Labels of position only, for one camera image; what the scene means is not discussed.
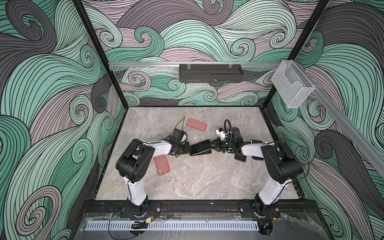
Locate aluminium wall rail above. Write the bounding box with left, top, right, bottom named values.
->
left=108, top=61, right=281, bottom=69
left=297, top=64, right=384, bottom=176

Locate black wall tray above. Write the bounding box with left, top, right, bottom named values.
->
left=179, top=64, right=244, bottom=83

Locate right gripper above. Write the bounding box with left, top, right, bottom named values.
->
left=206, top=138, right=235, bottom=153

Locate white slotted cable duct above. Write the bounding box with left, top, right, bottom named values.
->
left=85, top=220, right=259, bottom=231

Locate aluminium wall rail back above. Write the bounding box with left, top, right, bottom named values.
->
left=108, top=61, right=281, bottom=69

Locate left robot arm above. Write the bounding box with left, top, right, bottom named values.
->
left=116, top=129, right=190, bottom=215

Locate purple-edged black smartphone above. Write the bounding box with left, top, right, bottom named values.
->
left=234, top=153, right=247, bottom=162

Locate pink phone case far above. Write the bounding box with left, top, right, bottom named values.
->
left=187, top=119, right=208, bottom=132

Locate aluminium wall rail right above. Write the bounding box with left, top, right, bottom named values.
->
left=297, top=64, right=384, bottom=176

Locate black phone case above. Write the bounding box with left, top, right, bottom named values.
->
left=189, top=140, right=212, bottom=156

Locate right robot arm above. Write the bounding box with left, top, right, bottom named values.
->
left=211, top=120, right=304, bottom=215

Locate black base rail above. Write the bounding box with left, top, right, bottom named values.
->
left=81, top=200, right=319, bottom=214

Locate clear acrylic wall holder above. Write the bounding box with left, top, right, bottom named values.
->
left=272, top=60, right=315, bottom=109

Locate pink phone case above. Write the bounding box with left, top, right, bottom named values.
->
left=187, top=119, right=208, bottom=132
left=154, top=155, right=171, bottom=176

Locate pink phone case near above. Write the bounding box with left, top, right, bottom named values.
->
left=154, top=155, right=171, bottom=176

